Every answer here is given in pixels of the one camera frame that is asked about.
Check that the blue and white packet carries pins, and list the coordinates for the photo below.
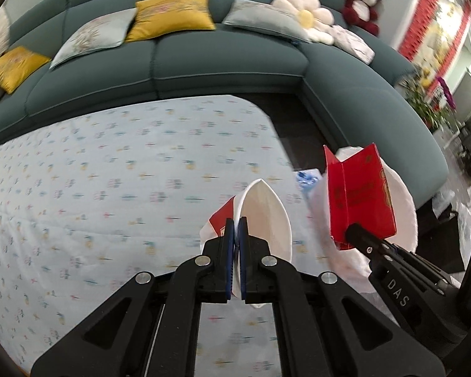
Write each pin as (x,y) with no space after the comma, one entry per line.
(308,180)

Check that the red carton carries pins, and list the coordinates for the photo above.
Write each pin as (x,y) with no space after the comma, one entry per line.
(357,196)

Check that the red wall decoration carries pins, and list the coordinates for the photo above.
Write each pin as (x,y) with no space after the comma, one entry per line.
(420,27)

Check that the light blue printed tablecloth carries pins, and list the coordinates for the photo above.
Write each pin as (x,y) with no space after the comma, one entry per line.
(102,204)

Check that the yellow cushion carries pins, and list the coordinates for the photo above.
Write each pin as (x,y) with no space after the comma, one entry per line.
(172,17)
(15,66)

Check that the white folded cloth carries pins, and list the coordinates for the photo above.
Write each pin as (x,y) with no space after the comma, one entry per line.
(351,43)

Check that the pale floral cushion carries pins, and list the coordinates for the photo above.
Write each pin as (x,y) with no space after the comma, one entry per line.
(94,35)
(259,17)

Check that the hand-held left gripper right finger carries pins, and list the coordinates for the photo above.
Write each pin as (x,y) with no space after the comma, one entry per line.
(243,243)

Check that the white flower pillow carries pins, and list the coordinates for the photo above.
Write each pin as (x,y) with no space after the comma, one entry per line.
(306,17)

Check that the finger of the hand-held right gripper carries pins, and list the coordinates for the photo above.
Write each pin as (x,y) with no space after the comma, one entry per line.
(363,237)
(420,267)

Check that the red plush toy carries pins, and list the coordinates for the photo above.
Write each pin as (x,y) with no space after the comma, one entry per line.
(357,8)

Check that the teal sofa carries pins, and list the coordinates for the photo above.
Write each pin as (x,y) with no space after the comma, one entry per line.
(219,63)

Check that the red and white paper cup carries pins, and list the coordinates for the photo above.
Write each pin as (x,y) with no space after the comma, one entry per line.
(265,220)

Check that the white-lined trash bin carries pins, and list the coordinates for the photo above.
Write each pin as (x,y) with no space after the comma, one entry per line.
(400,208)

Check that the purple orchid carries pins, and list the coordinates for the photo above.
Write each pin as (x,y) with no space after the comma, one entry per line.
(447,94)

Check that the green potted plants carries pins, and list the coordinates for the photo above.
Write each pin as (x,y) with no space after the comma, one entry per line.
(424,102)

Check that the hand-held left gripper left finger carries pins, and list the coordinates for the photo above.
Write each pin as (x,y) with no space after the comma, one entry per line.
(228,243)

